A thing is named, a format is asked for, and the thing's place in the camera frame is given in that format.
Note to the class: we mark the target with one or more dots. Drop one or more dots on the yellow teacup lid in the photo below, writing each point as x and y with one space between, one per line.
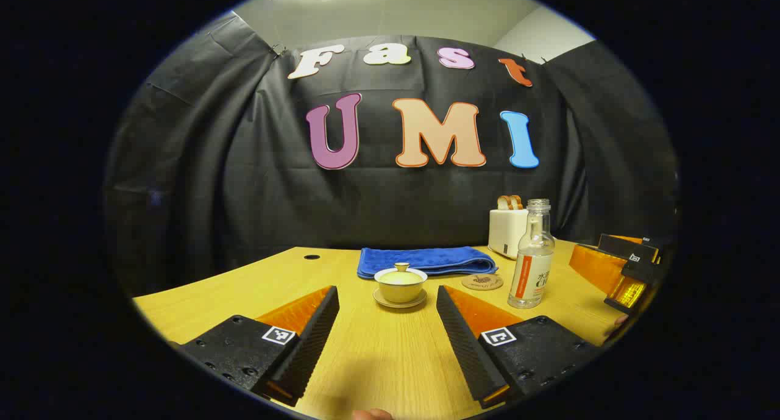
400 277

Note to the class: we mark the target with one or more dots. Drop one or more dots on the white toaster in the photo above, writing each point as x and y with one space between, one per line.
503 231

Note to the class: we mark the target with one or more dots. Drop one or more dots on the round cork coaster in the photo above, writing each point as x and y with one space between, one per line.
481 282

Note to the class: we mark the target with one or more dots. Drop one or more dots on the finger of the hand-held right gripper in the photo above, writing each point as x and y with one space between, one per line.
631 289
594 267

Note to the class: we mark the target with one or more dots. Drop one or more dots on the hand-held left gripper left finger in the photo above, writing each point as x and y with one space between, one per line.
311 341

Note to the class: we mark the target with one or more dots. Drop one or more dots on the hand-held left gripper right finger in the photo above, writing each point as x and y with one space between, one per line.
463 347

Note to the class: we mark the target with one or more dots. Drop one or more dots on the yellow teacup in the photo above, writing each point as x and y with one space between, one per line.
399 293

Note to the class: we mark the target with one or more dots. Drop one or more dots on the blue towel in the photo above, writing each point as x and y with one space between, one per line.
426 258

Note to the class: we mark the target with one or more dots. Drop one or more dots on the cream saucer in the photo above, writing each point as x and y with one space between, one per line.
420 302

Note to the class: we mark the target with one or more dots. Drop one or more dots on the toast slice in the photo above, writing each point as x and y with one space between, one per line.
517 202
502 203

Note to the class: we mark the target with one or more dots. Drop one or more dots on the clear water bottle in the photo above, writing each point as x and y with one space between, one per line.
533 255

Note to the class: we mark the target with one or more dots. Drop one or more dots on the black backdrop cloth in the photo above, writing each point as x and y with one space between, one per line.
213 194

